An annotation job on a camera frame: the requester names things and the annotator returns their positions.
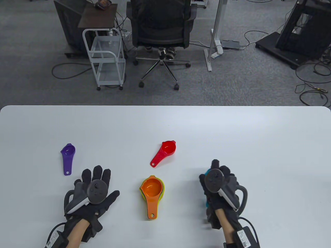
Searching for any black floor cable bundle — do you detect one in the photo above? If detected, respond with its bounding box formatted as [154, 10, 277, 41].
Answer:
[295, 52, 331, 107]

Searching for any red plastic measuring cup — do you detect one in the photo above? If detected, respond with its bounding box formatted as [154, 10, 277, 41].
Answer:
[150, 140, 177, 168]

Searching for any dark brown side table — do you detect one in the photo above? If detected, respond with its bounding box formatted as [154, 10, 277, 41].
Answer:
[78, 3, 118, 29]

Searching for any black display stand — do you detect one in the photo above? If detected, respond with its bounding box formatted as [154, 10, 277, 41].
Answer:
[255, 0, 331, 69]

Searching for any black floor cabinet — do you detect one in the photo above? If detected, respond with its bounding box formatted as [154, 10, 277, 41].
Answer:
[54, 0, 89, 58]

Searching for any person's left hand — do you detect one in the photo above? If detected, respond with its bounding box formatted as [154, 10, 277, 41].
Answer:
[63, 165, 121, 242]

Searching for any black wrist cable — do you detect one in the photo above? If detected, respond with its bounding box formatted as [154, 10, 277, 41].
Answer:
[239, 218, 258, 241]
[48, 222, 67, 240]

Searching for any white wire rolling cart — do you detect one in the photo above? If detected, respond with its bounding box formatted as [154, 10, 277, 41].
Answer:
[82, 28, 126, 91]

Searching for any black power adapter box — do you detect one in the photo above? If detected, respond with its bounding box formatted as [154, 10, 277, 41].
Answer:
[221, 40, 241, 50]

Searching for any black floor cable loop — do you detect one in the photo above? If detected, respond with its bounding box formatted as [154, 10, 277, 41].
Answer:
[52, 63, 99, 79]

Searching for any black mesh office chair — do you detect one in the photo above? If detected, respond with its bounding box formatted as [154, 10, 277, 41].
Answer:
[126, 0, 197, 91]

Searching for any black labelled wrist box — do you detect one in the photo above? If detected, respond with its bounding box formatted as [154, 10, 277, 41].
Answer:
[224, 226, 260, 248]
[45, 231, 69, 248]

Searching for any person's right hand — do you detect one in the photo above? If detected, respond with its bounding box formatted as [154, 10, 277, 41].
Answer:
[199, 159, 242, 230]

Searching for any yellow plastic measuring cup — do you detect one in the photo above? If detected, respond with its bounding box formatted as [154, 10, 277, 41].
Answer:
[139, 177, 165, 201]

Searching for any orange plastic measuring cup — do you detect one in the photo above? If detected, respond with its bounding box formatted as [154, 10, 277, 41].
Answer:
[140, 176, 164, 220]

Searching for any green plastic measuring cup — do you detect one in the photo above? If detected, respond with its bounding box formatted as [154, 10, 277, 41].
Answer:
[155, 178, 164, 202]

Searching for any person's left forearm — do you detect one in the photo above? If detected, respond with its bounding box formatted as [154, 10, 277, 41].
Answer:
[67, 219, 89, 248]

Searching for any white metal desk leg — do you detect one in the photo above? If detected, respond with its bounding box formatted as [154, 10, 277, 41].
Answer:
[204, 0, 228, 72]

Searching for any light blue plastic measuring cup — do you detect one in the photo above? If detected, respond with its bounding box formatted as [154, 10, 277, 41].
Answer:
[203, 168, 212, 208]

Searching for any grey tracking controller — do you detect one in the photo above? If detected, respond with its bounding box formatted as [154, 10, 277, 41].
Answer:
[204, 169, 248, 215]
[64, 179, 109, 214]

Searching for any black adapter cable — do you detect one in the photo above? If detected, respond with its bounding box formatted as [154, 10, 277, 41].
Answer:
[239, 30, 269, 49]

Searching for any person's right forearm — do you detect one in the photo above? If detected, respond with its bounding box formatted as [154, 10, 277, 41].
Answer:
[215, 209, 239, 244]

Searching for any purple plastic measuring cup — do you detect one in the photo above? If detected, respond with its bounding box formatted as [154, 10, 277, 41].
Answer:
[60, 143, 76, 176]

